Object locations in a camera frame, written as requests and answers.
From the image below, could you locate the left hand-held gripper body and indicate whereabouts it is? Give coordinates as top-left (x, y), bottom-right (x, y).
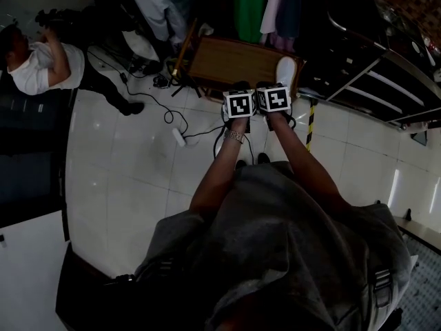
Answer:
top-left (222, 80), bottom-right (258, 120)

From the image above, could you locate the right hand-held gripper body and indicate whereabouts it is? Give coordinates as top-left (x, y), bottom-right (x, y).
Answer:
top-left (256, 81), bottom-right (293, 114)

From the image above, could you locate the wooden low table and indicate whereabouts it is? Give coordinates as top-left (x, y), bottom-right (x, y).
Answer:
top-left (187, 35), bottom-right (308, 103)

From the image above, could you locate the metal shelf rack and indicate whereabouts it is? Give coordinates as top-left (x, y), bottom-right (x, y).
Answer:
top-left (295, 0), bottom-right (441, 131)

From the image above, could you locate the person's right forearm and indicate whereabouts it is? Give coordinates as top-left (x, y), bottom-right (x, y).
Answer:
top-left (267, 112), bottom-right (353, 209)

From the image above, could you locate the person's left forearm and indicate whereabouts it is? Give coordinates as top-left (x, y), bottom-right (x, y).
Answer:
top-left (189, 117), bottom-right (252, 217)

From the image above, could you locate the silver wristwatch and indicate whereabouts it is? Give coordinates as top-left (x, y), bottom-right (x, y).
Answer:
top-left (223, 130), bottom-right (246, 145)

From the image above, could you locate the yellow black striped tape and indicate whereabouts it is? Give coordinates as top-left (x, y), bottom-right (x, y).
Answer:
top-left (305, 98), bottom-right (318, 154)

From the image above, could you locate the white power strip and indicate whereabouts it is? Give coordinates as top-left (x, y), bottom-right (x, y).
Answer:
top-left (172, 127), bottom-right (188, 148)

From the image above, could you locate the white hanging garment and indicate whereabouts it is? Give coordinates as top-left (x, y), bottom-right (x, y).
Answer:
top-left (259, 0), bottom-right (286, 37)

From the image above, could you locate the green hanging garment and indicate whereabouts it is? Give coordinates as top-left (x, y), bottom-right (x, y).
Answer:
top-left (221, 0), bottom-right (267, 45)

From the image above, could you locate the pale blue hanging garment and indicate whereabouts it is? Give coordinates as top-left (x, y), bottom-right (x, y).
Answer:
top-left (123, 0), bottom-right (193, 45)

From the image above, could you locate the person's grey shirt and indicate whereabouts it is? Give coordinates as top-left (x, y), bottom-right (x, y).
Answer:
top-left (134, 160), bottom-right (420, 331)

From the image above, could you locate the white table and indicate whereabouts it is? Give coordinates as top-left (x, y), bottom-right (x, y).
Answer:
top-left (0, 208), bottom-right (72, 331)

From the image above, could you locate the black power cable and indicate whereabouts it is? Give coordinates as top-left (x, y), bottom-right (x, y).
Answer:
top-left (119, 73), bottom-right (225, 141)

